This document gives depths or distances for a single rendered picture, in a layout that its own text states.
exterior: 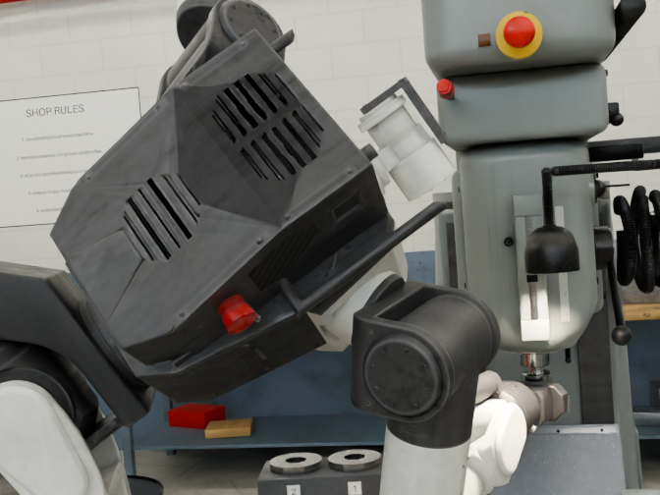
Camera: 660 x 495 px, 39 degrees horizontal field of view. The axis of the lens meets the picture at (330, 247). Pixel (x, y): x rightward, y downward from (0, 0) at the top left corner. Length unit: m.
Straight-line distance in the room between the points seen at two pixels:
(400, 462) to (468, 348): 0.15
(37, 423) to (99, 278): 0.17
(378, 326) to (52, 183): 5.58
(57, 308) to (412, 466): 0.40
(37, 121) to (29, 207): 0.57
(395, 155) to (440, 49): 0.27
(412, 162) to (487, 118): 0.33
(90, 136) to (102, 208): 5.35
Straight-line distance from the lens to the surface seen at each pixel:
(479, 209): 1.40
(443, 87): 1.23
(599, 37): 1.29
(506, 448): 1.24
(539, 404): 1.42
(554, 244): 1.25
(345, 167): 0.84
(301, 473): 1.57
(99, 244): 0.93
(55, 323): 0.99
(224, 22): 1.08
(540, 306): 1.37
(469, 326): 0.94
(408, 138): 1.05
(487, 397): 1.32
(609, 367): 1.89
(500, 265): 1.40
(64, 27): 6.43
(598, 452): 1.90
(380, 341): 0.88
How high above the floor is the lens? 1.57
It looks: 3 degrees down
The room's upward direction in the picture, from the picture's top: 4 degrees counter-clockwise
